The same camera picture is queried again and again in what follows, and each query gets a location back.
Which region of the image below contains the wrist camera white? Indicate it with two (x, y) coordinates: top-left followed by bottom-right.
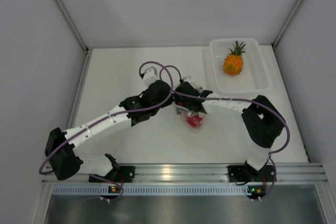
(182, 76), (202, 89)
(141, 67), (160, 87)

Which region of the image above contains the white plastic basket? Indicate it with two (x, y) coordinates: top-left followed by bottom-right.
(209, 38), (271, 96)

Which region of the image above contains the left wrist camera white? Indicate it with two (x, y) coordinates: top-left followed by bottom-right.
(141, 67), (160, 87)

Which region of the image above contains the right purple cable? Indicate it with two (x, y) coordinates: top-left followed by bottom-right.
(159, 65), (291, 202)

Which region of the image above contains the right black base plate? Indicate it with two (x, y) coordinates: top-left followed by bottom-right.
(228, 165), (251, 185)

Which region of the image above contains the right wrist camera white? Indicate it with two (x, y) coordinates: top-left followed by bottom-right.
(182, 76), (202, 89)

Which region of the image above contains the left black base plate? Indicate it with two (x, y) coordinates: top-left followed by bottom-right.
(94, 165), (135, 183)

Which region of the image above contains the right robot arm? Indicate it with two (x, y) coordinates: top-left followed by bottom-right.
(174, 81), (286, 180)

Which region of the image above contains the fake pineapple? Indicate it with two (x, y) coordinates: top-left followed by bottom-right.
(223, 40), (246, 76)

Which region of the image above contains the clear zip top bag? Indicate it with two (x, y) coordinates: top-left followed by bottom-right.
(174, 104), (206, 133)

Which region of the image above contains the white slotted cable duct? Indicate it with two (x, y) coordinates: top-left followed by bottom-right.
(52, 185), (252, 196)

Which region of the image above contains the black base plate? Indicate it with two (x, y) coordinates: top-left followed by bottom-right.
(228, 165), (251, 185)
(94, 165), (135, 183)

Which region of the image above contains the aluminium mounting rail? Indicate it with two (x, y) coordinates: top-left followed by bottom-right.
(41, 163), (328, 183)

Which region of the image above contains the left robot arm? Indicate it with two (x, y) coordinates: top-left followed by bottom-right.
(45, 80), (173, 182)

